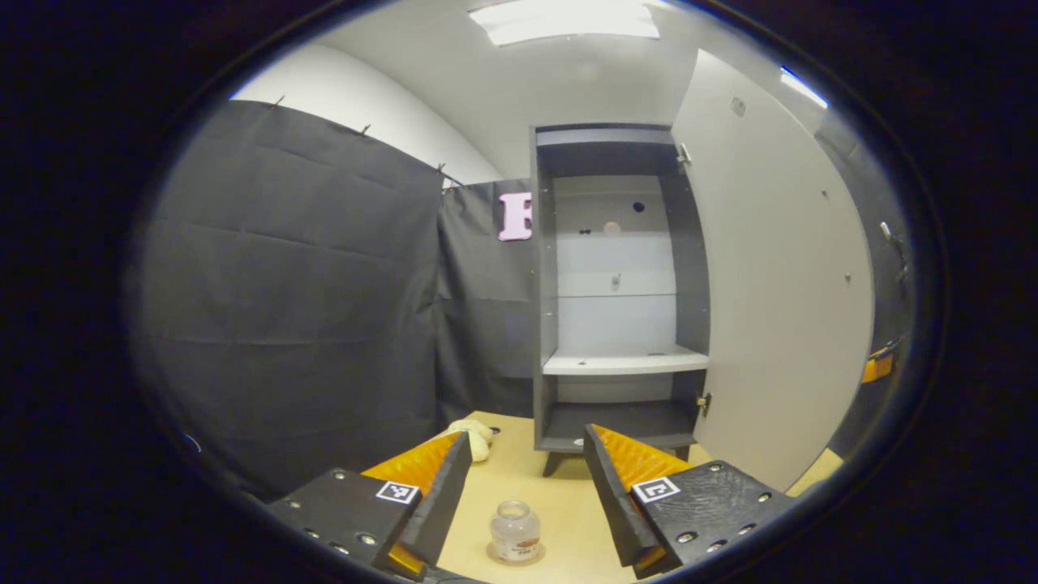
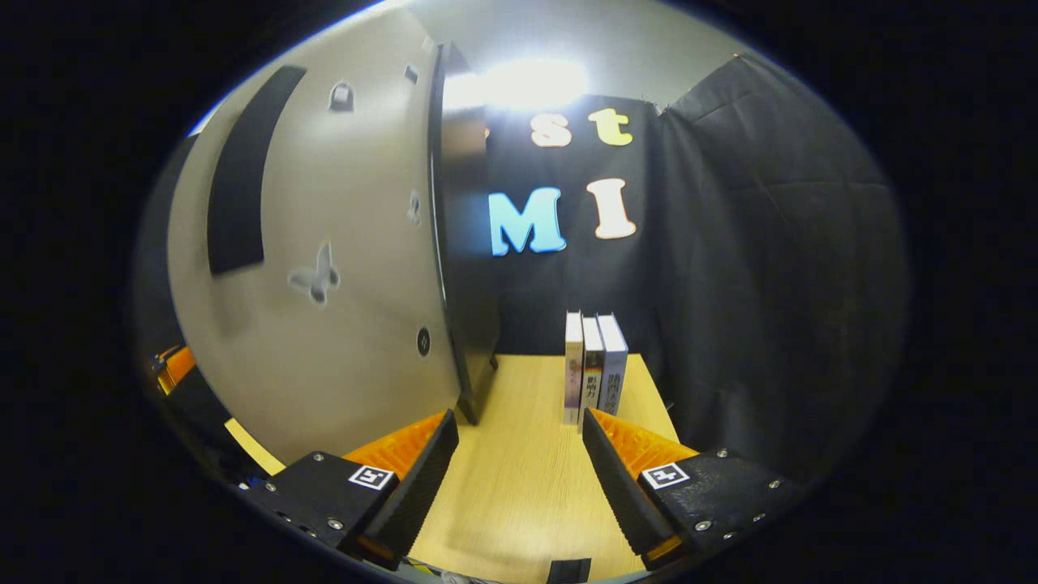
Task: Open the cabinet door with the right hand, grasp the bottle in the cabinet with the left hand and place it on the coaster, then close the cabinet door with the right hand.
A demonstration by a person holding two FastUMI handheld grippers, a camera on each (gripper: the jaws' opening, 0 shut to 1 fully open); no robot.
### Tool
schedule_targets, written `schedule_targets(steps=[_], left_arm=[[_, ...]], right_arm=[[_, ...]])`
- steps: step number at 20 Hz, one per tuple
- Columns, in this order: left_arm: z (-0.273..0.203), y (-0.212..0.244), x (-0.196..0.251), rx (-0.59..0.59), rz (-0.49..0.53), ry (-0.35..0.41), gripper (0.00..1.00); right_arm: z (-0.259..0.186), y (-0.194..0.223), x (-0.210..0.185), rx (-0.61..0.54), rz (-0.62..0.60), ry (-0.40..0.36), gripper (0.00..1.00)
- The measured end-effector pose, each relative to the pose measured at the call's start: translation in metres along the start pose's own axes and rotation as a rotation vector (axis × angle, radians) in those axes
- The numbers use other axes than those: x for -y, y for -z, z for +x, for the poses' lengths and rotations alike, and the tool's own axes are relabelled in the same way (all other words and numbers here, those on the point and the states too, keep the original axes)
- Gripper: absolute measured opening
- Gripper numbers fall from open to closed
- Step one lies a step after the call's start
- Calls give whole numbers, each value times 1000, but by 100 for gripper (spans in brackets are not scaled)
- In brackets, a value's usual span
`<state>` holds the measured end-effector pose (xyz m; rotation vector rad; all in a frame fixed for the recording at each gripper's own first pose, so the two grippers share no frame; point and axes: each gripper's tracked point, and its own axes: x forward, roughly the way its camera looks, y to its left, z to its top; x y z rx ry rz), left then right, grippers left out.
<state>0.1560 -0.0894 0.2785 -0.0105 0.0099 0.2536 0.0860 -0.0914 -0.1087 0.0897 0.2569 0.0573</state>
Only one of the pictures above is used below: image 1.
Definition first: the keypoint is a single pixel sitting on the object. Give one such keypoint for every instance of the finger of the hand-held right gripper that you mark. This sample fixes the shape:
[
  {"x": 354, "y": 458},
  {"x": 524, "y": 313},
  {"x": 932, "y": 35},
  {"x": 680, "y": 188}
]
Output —
[{"x": 877, "y": 367}]

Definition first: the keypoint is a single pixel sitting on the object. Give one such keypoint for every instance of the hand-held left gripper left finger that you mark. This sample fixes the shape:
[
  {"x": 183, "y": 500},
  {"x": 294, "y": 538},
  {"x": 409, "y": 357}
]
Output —
[{"x": 442, "y": 503}]

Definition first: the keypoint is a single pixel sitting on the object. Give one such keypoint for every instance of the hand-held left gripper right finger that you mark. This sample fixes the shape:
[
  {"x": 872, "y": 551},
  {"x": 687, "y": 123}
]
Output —
[{"x": 612, "y": 495}]

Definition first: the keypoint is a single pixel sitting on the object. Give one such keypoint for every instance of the clear plastic bottle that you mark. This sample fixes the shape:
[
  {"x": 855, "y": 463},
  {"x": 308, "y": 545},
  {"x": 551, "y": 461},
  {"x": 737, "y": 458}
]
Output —
[{"x": 516, "y": 531}]

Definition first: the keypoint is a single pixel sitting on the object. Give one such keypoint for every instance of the round coaster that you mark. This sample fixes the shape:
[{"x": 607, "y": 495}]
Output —
[{"x": 542, "y": 554}]

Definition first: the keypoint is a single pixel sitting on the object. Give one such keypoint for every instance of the metal door hinge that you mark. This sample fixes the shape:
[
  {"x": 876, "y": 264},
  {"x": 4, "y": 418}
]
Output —
[
  {"x": 704, "y": 403},
  {"x": 684, "y": 156}
]

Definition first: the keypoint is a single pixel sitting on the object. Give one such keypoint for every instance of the cream plush toy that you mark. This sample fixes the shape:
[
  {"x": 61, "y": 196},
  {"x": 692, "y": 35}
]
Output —
[{"x": 474, "y": 438}]

